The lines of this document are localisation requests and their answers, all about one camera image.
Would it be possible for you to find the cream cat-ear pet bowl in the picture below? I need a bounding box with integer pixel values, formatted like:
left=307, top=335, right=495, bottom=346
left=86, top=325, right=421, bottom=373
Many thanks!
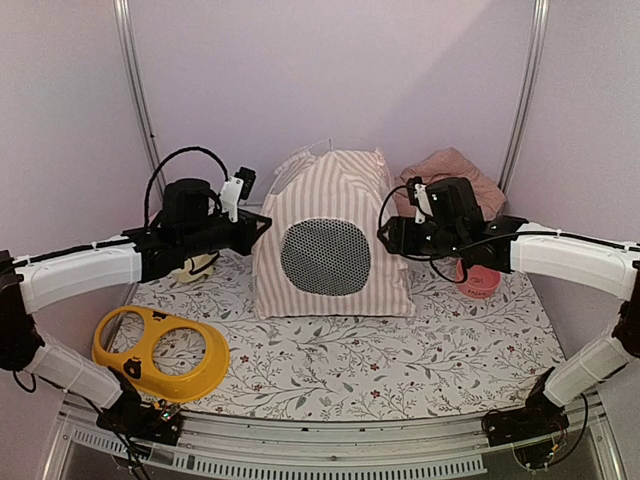
left=172, top=252, right=220, bottom=284

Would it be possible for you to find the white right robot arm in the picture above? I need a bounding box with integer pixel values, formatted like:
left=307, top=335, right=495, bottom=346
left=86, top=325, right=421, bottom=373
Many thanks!
left=377, top=178, right=639, bottom=436

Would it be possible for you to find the yellow double bowl holder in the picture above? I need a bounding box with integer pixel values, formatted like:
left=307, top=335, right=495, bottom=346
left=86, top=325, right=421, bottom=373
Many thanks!
left=92, top=306, right=231, bottom=404

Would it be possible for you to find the pink cat-ear pet bowl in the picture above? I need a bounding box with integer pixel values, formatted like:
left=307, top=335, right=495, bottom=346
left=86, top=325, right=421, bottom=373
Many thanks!
left=455, top=260, right=502, bottom=299

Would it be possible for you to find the aluminium frame post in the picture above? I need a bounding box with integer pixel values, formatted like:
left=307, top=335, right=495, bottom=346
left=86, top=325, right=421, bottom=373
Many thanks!
left=113, top=0, right=160, bottom=168
left=498, top=0, right=550, bottom=194

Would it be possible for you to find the right aluminium frame post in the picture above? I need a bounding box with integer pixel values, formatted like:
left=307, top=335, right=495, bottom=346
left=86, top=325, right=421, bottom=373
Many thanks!
left=498, top=0, right=550, bottom=194

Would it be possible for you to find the left aluminium frame post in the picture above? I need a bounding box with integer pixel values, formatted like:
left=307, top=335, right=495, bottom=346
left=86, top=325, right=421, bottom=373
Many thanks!
left=113, top=0, right=160, bottom=168

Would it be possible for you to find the striped pet tent fabric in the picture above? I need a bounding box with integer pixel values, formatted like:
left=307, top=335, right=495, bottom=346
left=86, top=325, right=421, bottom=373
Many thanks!
left=252, top=150, right=416, bottom=319

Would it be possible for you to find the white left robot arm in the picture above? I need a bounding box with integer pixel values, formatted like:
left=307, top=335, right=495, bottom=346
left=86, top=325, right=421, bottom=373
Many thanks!
left=1, top=169, right=271, bottom=434

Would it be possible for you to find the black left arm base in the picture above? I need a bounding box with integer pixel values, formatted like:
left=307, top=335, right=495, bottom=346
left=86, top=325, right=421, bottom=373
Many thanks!
left=96, top=387, right=184, bottom=446

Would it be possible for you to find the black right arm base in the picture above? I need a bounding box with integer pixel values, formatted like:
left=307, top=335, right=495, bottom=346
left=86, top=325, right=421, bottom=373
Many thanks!
left=481, top=367, right=569, bottom=446

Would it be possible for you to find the pink gingham cushion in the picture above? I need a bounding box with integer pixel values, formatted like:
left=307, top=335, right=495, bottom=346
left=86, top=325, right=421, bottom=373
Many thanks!
left=395, top=147, right=507, bottom=221

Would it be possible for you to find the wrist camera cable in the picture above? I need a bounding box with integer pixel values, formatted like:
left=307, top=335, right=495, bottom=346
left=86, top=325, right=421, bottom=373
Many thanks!
left=377, top=177, right=471, bottom=285
left=143, top=146, right=231, bottom=226

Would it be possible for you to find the white flexible tent pole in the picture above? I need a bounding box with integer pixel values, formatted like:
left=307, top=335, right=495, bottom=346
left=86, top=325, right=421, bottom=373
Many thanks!
left=273, top=137, right=334, bottom=175

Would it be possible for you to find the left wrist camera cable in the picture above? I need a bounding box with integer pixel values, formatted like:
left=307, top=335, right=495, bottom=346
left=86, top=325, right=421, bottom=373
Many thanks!
left=143, top=146, right=231, bottom=226

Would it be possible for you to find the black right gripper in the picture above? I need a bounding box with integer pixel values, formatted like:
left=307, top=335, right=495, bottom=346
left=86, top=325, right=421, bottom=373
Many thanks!
left=378, top=215, right=465, bottom=259

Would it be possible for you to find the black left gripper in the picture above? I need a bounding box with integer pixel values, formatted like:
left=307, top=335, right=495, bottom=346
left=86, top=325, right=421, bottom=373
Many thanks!
left=181, top=209, right=273, bottom=259

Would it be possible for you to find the front aluminium rail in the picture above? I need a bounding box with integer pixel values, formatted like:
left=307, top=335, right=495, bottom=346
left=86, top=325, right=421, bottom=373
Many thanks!
left=41, top=392, right=635, bottom=479

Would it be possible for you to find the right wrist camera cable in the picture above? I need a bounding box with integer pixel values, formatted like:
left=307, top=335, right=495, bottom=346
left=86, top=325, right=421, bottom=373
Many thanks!
left=377, top=177, right=471, bottom=285

